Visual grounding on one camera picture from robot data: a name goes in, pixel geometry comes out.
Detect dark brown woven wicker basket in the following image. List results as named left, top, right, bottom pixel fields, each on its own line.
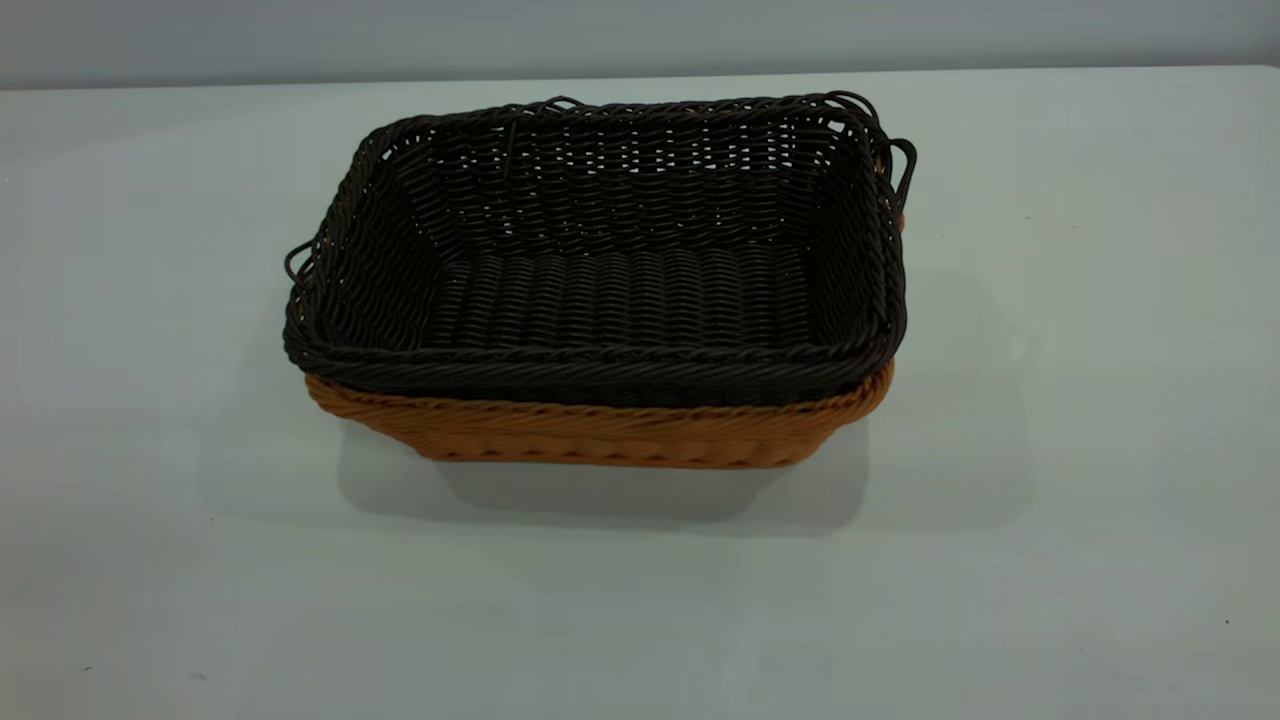
left=282, top=90, right=918, bottom=409

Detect orange-brown woven wicker basket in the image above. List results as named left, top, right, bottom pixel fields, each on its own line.
left=305, top=150, right=907, bottom=471

